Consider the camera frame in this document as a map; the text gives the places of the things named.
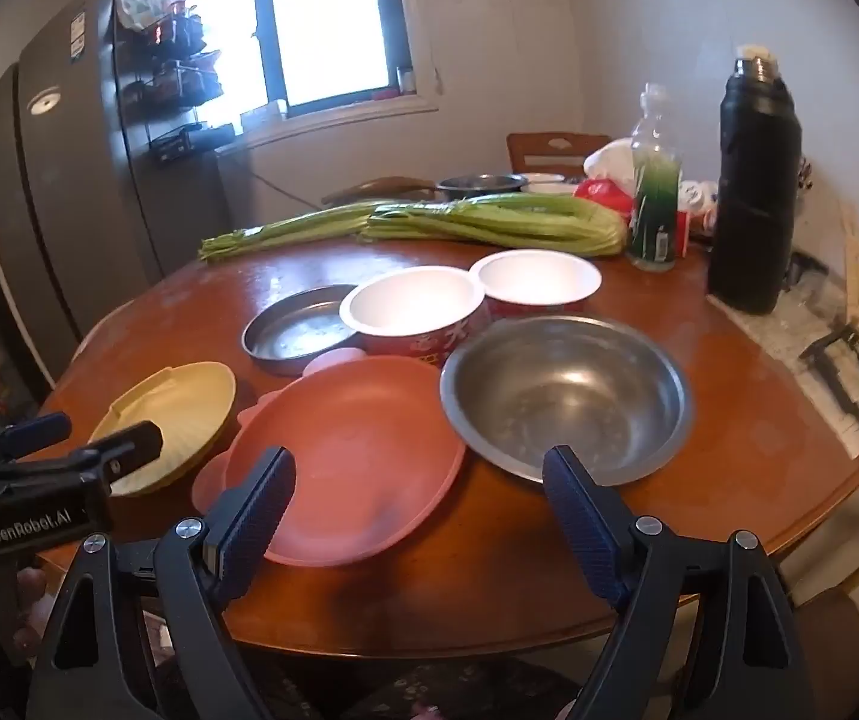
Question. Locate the wooden stick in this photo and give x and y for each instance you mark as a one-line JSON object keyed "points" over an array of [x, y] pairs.
{"points": [[855, 262]]}

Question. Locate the white printed mat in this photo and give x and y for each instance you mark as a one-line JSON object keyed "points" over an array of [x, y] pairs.
{"points": [[789, 330]]}

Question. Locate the black thermos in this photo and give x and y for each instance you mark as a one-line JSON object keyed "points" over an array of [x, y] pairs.
{"points": [[752, 187]]}

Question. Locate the wooden chair with cutout back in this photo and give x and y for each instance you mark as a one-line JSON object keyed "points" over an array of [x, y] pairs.
{"points": [[542, 154]]}

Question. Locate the wooden chair with curved back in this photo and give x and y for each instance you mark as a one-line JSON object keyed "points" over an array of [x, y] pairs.
{"points": [[384, 185]]}

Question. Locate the white carton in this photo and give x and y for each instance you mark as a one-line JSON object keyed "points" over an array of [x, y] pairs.
{"points": [[264, 114]]}

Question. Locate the red box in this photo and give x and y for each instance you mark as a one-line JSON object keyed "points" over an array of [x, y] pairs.
{"points": [[682, 232]]}

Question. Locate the large steel bowl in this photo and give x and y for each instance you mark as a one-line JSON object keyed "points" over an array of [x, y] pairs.
{"points": [[564, 390]]}

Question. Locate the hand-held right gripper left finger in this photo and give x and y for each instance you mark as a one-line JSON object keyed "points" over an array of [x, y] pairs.
{"points": [[256, 517]]}

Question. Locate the red package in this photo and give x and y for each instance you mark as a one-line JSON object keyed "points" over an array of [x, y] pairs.
{"points": [[602, 199]]}

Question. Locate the thin celery bunch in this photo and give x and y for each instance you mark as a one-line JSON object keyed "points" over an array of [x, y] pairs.
{"points": [[286, 232]]}

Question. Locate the yellow plate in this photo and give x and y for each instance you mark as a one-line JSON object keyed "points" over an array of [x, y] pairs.
{"points": [[174, 405]]}

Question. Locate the red and white bowl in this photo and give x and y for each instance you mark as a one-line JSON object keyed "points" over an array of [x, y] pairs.
{"points": [[534, 277], [407, 304]]}

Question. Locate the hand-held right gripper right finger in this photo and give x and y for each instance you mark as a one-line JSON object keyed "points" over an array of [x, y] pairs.
{"points": [[587, 525]]}

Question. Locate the clear glass bottle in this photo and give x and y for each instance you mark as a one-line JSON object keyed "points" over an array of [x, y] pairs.
{"points": [[654, 202]]}

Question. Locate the small steel bowl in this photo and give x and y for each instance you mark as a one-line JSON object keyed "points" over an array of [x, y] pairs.
{"points": [[482, 184]]}

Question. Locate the person's left hand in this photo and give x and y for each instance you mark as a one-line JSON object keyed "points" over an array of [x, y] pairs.
{"points": [[30, 600]]}

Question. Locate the thick celery bunch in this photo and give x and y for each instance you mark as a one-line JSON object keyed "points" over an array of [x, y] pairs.
{"points": [[504, 221]]}

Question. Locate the black folding clamp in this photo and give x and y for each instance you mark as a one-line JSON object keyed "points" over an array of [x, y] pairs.
{"points": [[842, 390]]}

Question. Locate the window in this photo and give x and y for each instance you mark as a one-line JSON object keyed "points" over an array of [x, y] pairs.
{"points": [[324, 30]]}

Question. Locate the pink plate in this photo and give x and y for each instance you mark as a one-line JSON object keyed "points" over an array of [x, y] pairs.
{"points": [[354, 450]]}

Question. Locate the steel plate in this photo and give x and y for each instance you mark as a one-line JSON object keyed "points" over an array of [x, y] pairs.
{"points": [[294, 334]]}

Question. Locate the small white bowl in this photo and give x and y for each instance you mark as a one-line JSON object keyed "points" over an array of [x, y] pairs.
{"points": [[549, 184]]}

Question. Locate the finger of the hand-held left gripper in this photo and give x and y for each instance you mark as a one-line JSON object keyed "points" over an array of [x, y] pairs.
{"points": [[43, 431], [129, 442]]}

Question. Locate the black tray shelf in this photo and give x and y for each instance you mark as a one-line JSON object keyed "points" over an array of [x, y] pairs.
{"points": [[178, 144]]}

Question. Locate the white plastic bag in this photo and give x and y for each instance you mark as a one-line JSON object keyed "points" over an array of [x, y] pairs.
{"points": [[609, 157]]}

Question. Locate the grey refrigerator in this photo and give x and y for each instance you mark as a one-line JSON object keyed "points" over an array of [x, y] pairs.
{"points": [[69, 187]]}

